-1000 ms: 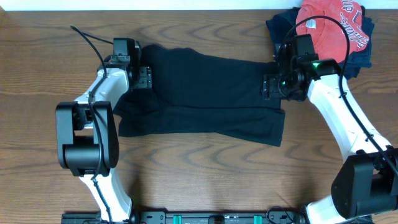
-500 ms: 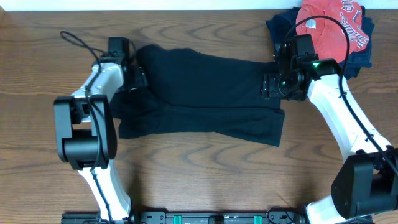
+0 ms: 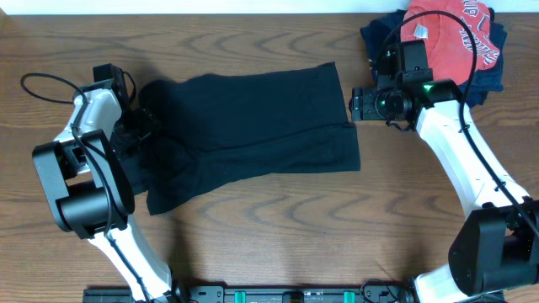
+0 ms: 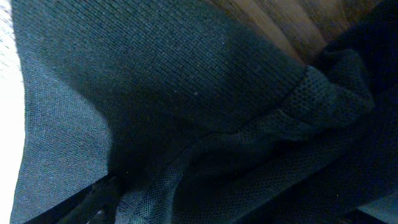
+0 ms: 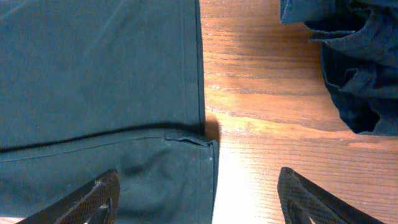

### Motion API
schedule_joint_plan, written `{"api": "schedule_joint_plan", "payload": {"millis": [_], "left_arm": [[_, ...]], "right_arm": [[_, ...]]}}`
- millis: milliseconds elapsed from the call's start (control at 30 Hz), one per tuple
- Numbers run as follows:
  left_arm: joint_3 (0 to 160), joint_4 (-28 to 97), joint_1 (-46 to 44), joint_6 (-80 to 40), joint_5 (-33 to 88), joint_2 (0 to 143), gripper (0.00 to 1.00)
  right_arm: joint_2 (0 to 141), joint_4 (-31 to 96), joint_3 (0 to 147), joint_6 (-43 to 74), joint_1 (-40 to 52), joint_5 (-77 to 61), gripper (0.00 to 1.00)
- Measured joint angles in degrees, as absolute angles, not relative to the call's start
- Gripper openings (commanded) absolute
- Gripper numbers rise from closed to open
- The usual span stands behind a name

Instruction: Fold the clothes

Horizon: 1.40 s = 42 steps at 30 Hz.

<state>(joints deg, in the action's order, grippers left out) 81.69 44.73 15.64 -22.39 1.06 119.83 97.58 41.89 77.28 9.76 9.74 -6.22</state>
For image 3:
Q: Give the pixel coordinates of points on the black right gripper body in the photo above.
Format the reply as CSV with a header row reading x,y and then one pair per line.
x,y
357,104

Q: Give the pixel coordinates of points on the black polo shirt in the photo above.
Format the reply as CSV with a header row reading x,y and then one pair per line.
x,y
220,129

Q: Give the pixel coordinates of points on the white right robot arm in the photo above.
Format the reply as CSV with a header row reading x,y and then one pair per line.
x,y
497,247

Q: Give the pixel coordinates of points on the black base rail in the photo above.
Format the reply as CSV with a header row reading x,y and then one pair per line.
x,y
218,294

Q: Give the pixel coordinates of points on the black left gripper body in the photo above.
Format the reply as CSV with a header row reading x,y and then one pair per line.
x,y
137,127

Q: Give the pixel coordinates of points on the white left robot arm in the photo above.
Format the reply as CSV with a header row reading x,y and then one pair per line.
x,y
89,194

